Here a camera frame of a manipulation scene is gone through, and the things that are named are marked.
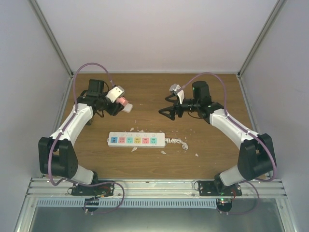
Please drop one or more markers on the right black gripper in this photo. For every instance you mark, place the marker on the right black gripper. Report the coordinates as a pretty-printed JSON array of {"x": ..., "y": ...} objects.
[{"x": 176, "y": 106}]

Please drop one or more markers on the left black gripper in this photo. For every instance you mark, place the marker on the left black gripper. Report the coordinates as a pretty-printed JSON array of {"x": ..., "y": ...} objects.
[{"x": 115, "y": 109}]

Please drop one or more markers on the white grey plug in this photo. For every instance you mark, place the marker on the white grey plug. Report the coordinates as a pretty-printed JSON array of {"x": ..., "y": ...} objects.
[{"x": 128, "y": 108}]

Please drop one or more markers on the white power strip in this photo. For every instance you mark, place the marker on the white power strip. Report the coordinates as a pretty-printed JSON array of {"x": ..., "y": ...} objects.
[{"x": 136, "y": 139}]

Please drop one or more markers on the large pink adapter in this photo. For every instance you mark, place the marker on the large pink adapter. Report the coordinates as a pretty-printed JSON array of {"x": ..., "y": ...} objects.
[{"x": 122, "y": 100}]

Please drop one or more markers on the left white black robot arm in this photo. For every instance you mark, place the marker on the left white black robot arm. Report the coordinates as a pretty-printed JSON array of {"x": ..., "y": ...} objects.
[{"x": 56, "y": 152}]

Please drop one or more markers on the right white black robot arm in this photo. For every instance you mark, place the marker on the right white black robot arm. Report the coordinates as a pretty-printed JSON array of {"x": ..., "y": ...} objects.
[{"x": 256, "y": 151}]

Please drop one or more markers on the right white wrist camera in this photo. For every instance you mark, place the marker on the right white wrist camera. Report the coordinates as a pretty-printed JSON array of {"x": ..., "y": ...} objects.
[{"x": 177, "y": 91}]

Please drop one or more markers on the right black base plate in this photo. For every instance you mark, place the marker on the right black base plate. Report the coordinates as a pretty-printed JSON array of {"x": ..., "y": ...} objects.
[{"x": 208, "y": 188}]

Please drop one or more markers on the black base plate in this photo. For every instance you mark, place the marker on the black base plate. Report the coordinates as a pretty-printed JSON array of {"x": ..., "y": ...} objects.
[
  {"x": 104, "y": 190},
  {"x": 208, "y": 188}
]

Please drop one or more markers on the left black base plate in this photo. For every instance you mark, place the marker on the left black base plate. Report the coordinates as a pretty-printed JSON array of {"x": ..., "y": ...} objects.
[{"x": 104, "y": 190}]

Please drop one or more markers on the aluminium front rail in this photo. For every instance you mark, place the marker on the aluminium front rail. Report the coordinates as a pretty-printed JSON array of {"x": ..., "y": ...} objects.
[{"x": 157, "y": 188}]

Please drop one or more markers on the grey slotted cable duct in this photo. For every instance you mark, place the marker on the grey slotted cable duct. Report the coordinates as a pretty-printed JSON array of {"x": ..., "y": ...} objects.
[{"x": 129, "y": 203}]

